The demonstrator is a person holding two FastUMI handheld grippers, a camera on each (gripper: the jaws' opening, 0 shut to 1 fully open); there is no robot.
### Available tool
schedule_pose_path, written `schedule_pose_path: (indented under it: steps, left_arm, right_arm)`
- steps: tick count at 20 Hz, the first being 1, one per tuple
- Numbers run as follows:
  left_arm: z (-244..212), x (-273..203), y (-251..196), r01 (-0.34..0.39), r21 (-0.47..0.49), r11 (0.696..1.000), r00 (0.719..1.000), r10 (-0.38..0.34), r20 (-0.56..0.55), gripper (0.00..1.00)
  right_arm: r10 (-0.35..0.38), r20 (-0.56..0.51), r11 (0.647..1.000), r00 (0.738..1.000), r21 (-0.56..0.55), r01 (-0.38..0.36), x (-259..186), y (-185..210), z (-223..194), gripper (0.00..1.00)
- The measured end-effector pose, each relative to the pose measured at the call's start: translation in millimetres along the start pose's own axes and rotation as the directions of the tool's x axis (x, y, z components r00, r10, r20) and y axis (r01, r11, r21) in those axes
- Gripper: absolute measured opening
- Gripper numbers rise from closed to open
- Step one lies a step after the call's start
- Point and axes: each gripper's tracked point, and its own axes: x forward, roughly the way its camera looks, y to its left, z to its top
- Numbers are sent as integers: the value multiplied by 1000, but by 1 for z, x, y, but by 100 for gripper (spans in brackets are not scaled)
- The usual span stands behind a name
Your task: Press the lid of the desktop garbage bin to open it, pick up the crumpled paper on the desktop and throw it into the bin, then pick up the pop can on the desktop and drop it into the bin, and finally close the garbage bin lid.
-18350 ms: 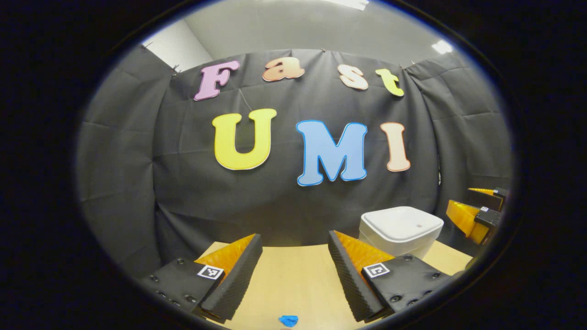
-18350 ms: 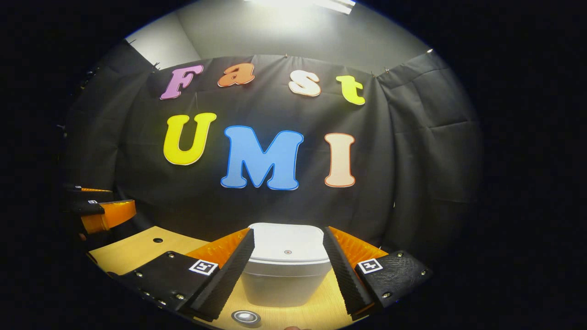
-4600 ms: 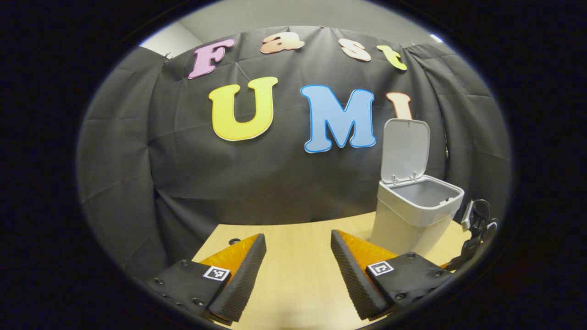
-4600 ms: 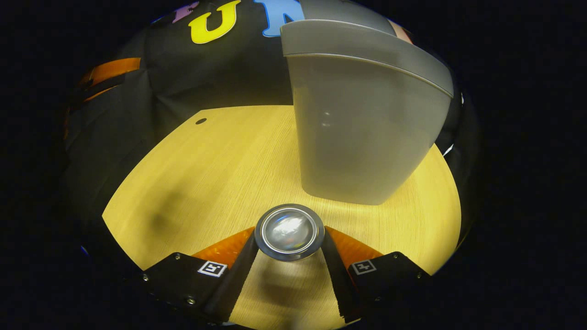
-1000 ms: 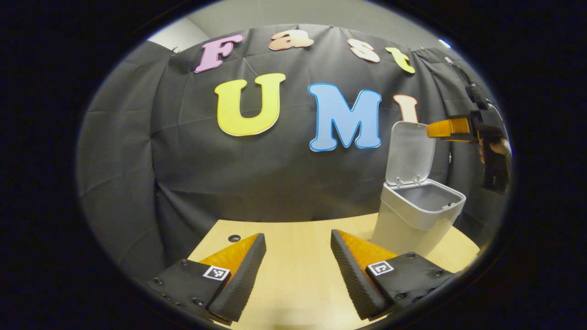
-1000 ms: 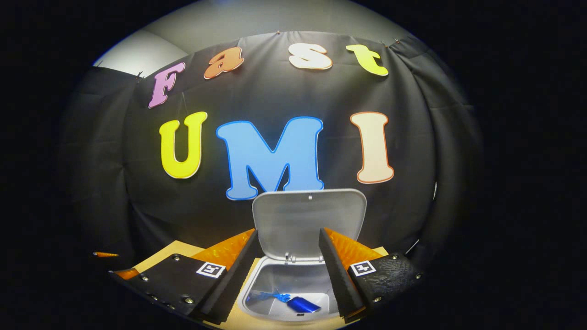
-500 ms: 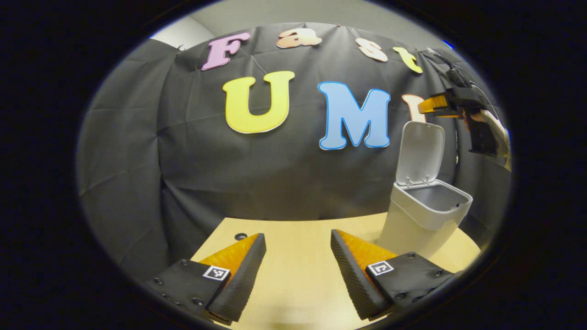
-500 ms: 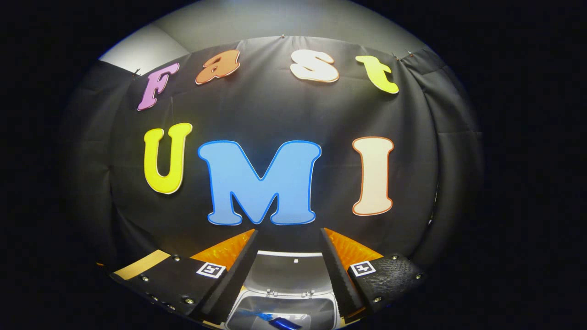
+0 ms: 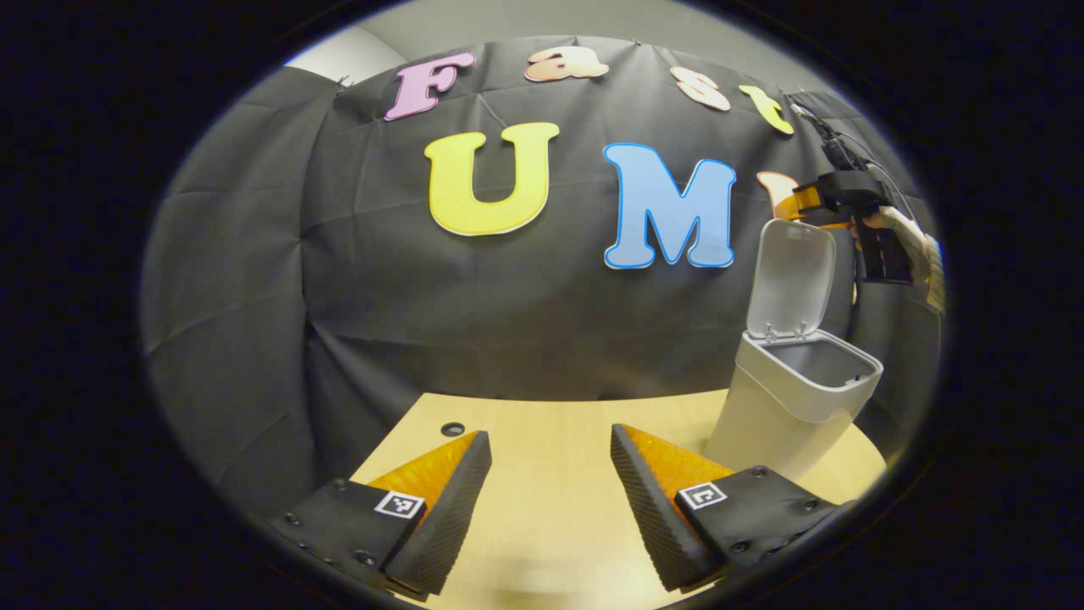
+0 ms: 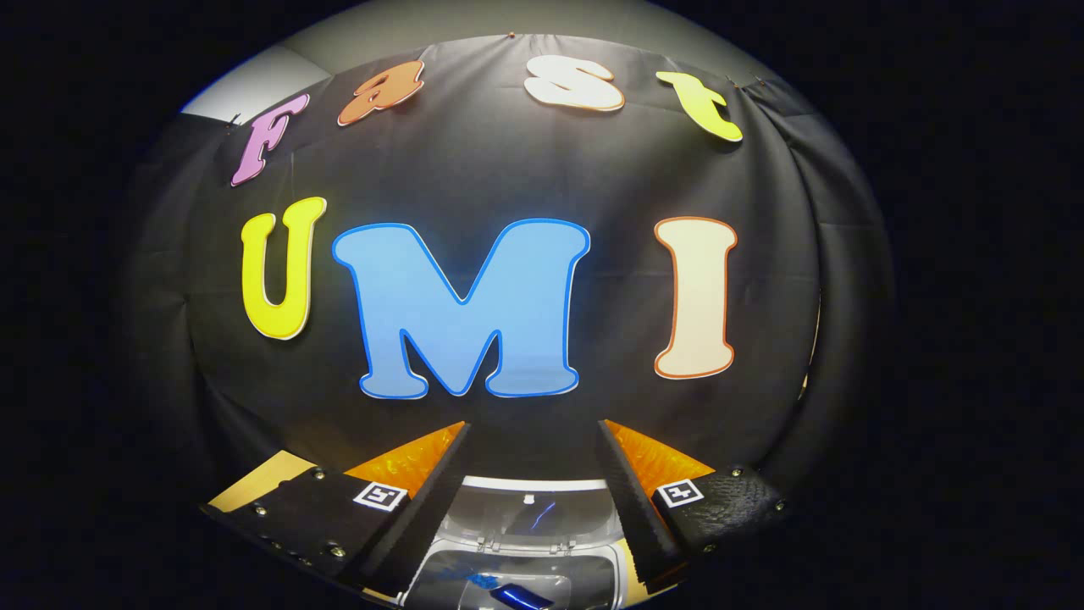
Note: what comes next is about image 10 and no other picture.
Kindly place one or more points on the black backdrop cloth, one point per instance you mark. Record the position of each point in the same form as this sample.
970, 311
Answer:
508, 169

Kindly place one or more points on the white desktop garbage bin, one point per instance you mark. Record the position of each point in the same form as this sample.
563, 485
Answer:
525, 485

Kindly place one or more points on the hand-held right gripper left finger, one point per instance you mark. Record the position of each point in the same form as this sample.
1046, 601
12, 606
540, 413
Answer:
423, 517

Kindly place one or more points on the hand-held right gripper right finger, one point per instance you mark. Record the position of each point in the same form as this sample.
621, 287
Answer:
644, 525

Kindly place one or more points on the blue paper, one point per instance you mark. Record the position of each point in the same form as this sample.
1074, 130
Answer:
484, 581

